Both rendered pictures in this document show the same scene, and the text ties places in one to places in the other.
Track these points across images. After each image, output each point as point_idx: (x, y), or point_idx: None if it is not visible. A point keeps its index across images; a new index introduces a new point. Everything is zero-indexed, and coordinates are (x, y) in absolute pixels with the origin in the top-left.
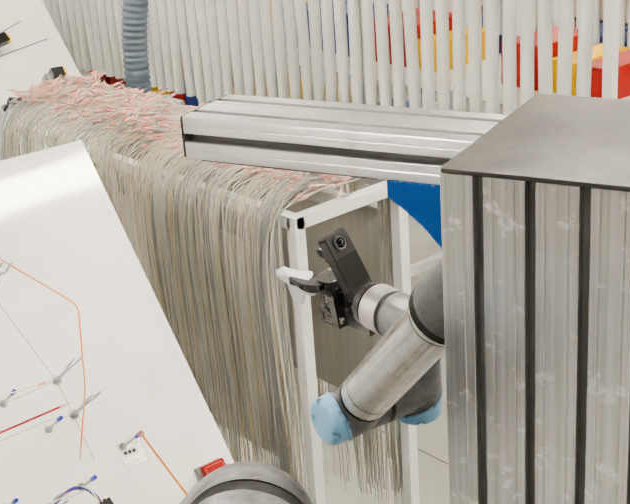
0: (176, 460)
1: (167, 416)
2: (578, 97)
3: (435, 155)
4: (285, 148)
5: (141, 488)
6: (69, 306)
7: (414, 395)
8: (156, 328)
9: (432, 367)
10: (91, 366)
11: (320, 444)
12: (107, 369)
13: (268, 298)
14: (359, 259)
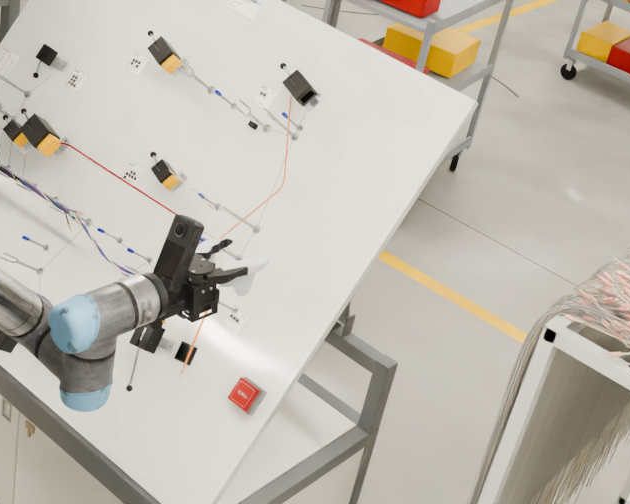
0: (248, 359)
1: (278, 329)
2: None
3: None
4: None
5: (212, 345)
6: (320, 197)
7: (52, 362)
8: (347, 273)
9: (68, 357)
10: (282, 246)
11: None
12: (287, 259)
13: (510, 380)
14: (180, 258)
